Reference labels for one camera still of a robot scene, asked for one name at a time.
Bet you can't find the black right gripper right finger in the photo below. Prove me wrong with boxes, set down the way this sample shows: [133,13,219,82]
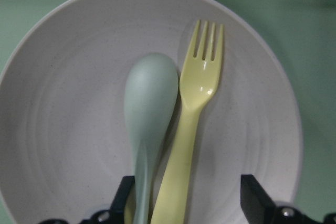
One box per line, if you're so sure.
[240,174,336,224]

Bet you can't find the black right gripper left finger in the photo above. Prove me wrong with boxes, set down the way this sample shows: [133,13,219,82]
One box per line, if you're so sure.
[36,175,136,224]

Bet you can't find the white round plate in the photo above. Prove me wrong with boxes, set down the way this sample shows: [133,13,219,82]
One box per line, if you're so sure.
[1,0,302,223]

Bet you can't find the yellow plastic fork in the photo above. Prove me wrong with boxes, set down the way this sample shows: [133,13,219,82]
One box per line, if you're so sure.
[151,20,224,223]

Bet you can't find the pale green plastic spoon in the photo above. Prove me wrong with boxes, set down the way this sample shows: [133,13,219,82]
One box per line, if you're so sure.
[124,54,179,223]

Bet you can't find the light green rectangular tray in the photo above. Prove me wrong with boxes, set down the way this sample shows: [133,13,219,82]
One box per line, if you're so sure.
[1,0,335,219]

